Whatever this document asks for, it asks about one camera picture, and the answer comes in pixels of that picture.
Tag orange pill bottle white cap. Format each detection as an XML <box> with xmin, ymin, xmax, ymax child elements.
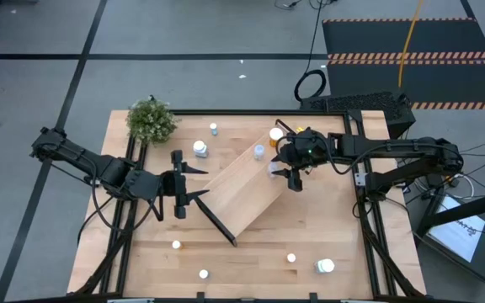
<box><xmin>269</xmin><ymin>127</ymin><xmax>285</xmax><ymax>148</ymax></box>

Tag yellow extension cable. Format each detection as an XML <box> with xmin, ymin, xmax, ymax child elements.
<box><xmin>397</xmin><ymin>0</ymin><xmax>424</xmax><ymax>88</ymax></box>

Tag black aluminium table frame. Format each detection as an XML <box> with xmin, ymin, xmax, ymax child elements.
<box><xmin>67</xmin><ymin>109</ymin><xmax>427</xmax><ymax>303</ymax></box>

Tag white medicine bottle blue band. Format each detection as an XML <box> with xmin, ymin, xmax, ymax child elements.
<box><xmin>192</xmin><ymin>140</ymin><xmax>209</xmax><ymax>159</ymax></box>

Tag black coiled floor cable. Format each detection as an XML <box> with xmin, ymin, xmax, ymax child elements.
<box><xmin>293</xmin><ymin>0</ymin><xmax>332</xmax><ymax>103</ymax></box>

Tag large white medicine bottle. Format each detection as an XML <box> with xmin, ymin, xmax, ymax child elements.
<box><xmin>313</xmin><ymin>258</ymin><xmax>336</xmax><ymax>274</ymax></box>

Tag green potted plant dark pot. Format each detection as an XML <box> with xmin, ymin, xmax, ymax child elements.
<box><xmin>125</xmin><ymin>95</ymin><xmax>181</xmax><ymax>147</ymax></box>

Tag thin black cable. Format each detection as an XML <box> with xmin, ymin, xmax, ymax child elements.
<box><xmin>77</xmin><ymin>195</ymin><xmax>115</xmax><ymax>246</ymax></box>

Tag black mat orange striped edges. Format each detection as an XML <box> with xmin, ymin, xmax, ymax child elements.
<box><xmin>321</xmin><ymin>17</ymin><xmax>485</xmax><ymax>111</ymax></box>

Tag black perforated computer tower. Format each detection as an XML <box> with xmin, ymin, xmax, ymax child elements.
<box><xmin>300</xmin><ymin>91</ymin><xmax>417</xmax><ymax>144</ymax></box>

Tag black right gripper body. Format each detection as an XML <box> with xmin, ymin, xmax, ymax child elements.
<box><xmin>284</xmin><ymin>128</ymin><xmax>336</xmax><ymax>193</ymax></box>

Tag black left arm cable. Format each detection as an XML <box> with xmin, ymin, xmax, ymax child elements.
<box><xmin>92</xmin><ymin>166</ymin><xmax>164</xmax><ymax>233</ymax></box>

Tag wooden shelf black metal frame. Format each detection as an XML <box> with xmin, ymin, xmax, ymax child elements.
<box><xmin>193</xmin><ymin>119</ymin><xmax>311</xmax><ymax>248</ymax></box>

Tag white paper sheet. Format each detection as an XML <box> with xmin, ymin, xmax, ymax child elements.
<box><xmin>429</xmin><ymin>194</ymin><xmax>485</xmax><ymax>263</ymax></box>

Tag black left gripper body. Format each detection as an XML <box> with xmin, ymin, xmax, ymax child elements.
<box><xmin>160</xmin><ymin>150</ymin><xmax>188</xmax><ymax>221</ymax></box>

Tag black power adapter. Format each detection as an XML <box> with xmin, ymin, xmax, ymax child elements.
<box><xmin>425</xmin><ymin>169</ymin><xmax>446</xmax><ymax>189</ymax></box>

